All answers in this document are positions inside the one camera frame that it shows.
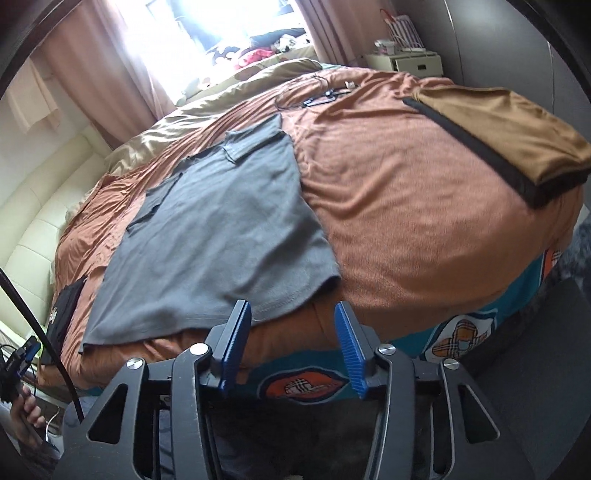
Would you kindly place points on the orange-brown bed sheet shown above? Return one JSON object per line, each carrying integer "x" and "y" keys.
{"x": 421, "y": 227}

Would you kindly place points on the person's left hand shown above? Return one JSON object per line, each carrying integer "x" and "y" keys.
{"x": 27, "y": 418}

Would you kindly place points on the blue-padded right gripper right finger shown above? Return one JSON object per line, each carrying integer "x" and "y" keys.
{"x": 358, "y": 345}

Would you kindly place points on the grey t-shirt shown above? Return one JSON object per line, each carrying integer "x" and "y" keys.
{"x": 228, "y": 223}

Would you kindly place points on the teal patterned bed cover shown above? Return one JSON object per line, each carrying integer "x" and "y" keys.
{"x": 316, "y": 377}

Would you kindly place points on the red cloth at window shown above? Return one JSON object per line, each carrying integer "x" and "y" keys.
{"x": 254, "y": 56}

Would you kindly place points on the black garment on bed edge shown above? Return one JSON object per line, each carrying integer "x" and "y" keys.
{"x": 62, "y": 312}

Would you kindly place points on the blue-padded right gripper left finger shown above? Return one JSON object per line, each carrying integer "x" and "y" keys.
{"x": 227, "y": 344}

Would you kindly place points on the white bedside cabinet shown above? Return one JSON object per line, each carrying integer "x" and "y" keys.
{"x": 420, "y": 64}

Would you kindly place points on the cream leather sofa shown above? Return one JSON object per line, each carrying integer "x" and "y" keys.
{"x": 33, "y": 217}

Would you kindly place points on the olive beige duvet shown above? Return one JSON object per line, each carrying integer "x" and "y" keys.
{"x": 144, "y": 147}

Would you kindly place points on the striped gift bag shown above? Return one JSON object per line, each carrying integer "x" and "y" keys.
{"x": 403, "y": 31}

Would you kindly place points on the pink curtain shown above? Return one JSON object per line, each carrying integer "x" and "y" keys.
{"x": 87, "y": 54}

